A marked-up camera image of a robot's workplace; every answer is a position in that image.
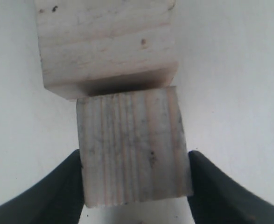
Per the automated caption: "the third largest wooden cube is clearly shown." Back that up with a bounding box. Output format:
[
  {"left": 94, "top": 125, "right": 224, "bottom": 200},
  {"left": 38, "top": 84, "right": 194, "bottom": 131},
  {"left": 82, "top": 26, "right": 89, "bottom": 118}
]
[{"left": 77, "top": 86, "right": 193, "bottom": 208}]

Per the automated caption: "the second largest wooden cube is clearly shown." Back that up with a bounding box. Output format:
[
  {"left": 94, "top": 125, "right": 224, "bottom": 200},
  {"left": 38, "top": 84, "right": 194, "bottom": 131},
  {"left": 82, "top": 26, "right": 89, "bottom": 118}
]
[{"left": 35, "top": 0, "right": 178, "bottom": 100}]

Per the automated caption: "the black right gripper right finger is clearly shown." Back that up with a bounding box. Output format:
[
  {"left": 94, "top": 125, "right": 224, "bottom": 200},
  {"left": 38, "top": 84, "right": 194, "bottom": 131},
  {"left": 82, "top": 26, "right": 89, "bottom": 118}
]
[{"left": 188, "top": 151, "right": 274, "bottom": 224}]

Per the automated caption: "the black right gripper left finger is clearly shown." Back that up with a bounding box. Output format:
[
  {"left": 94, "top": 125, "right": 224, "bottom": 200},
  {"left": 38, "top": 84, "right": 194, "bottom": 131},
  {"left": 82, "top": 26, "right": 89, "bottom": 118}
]
[{"left": 0, "top": 150, "right": 84, "bottom": 224}]

